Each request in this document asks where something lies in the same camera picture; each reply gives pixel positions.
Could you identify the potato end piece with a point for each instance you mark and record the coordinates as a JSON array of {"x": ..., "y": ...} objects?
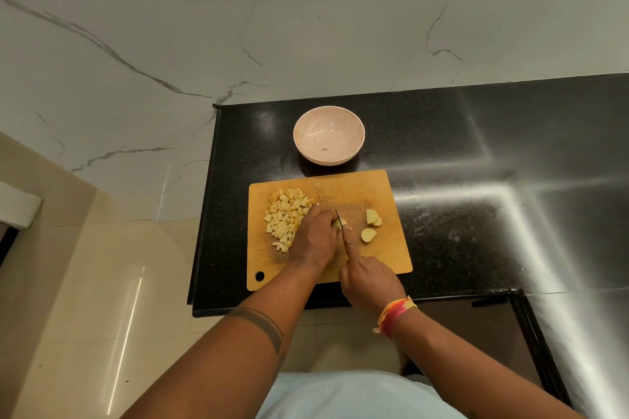
[{"x": 368, "y": 235}]

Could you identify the wooden cutting board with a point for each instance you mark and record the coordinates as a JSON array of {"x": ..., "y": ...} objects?
[{"x": 388, "y": 256}]

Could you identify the pink speckled bowl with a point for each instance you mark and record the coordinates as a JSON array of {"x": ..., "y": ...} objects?
[{"x": 331, "y": 131}]

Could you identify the yellow potato half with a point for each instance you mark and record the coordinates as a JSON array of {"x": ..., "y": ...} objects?
[{"x": 370, "y": 216}]

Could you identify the person's right forearm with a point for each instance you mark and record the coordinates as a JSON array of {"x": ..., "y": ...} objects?
[{"x": 472, "y": 364}]

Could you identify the person's right hand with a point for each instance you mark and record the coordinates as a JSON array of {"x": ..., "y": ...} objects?
[{"x": 371, "y": 283}]

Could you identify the pile of diced potato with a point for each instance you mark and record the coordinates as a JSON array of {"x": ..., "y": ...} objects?
[{"x": 285, "y": 217}]

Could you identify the person's left hand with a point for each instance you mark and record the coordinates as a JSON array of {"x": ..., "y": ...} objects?
[{"x": 312, "y": 242}]

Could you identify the person's left forearm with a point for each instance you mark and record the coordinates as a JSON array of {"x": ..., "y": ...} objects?
[{"x": 226, "y": 364}]

